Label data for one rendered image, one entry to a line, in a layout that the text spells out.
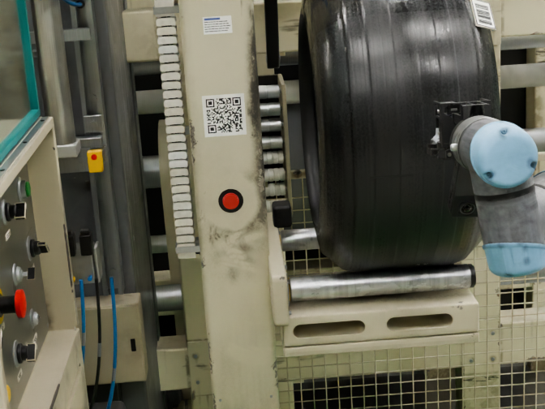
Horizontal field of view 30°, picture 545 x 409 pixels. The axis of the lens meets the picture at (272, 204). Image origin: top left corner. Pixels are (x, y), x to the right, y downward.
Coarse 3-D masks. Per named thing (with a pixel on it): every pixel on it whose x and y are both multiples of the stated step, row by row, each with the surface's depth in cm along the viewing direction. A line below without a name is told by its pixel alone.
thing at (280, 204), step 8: (280, 200) 208; (288, 200) 208; (272, 208) 205; (280, 208) 205; (288, 208) 205; (272, 216) 207; (280, 216) 205; (288, 216) 205; (280, 224) 205; (288, 224) 206
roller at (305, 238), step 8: (288, 232) 211; (296, 232) 211; (304, 232) 211; (312, 232) 211; (280, 240) 210; (288, 240) 210; (296, 240) 210; (304, 240) 211; (312, 240) 211; (288, 248) 211; (296, 248) 211; (304, 248) 212; (312, 248) 212
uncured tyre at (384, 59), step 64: (320, 0) 173; (384, 0) 169; (448, 0) 168; (320, 64) 168; (384, 64) 163; (448, 64) 164; (320, 128) 169; (384, 128) 163; (320, 192) 176; (384, 192) 167; (448, 192) 167; (384, 256) 178; (448, 256) 181
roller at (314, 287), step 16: (368, 272) 186; (384, 272) 185; (400, 272) 185; (416, 272) 185; (432, 272) 185; (448, 272) 185; (464, 272) 185; (304, 288) 184; (320, 288) 184; (336, 288) 184; (352, 288) 184; (368, 288) 184; (384, 288) 184; (400, 288) 185; (416, 288) 185; (432, 288) 185; (448, 288) 186; (464, 288) 186
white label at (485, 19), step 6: (474, 0) 170; (480, 0) 170; (474, 6) 169; (480, 6) 169; (486, 6) 170; (474, 12) 168; (480, 12) 169; (486, 12) 169; (474, 18) 167; (480, 18) 168; (486, 18) 169; (492, 18) 169; (480, 24) 167; (486, 24) 168; (492, 24) 168
